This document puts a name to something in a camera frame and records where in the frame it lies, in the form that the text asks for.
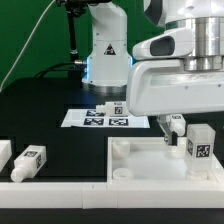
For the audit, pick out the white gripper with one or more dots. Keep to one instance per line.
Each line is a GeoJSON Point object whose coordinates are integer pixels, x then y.
{"type": "Point", "coordinates": [162, 87]}

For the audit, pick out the white square table top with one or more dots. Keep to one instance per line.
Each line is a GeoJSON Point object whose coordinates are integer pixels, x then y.
{"type": "Point", "coordinates": [150, 158]}

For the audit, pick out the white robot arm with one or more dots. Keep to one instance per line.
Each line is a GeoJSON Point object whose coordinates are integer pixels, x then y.
{"type": "Point", "coordinates": [109, 64]}

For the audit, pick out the white marker sheet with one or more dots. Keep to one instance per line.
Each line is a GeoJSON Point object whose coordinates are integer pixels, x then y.
{"type": "Point", "coordinates": [90, 118]}

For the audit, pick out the white U-shaped fence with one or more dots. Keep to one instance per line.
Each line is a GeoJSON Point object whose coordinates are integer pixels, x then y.
{"type": "Point", "coordinates": [188, 193]}

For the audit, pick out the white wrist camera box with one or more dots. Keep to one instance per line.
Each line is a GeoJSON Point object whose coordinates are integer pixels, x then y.
{"type": "Point", "coordinates": [174, 43]}

